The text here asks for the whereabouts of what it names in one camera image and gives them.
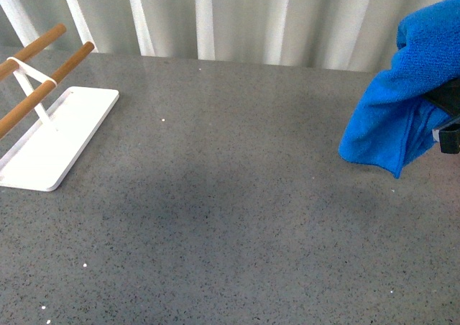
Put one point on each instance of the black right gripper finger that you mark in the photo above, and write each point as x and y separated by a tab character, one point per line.
446	97

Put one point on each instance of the blue microfiber cloth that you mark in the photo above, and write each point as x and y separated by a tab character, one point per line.
392	124

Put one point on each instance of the white towel rack stand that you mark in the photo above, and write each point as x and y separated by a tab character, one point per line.
41	158

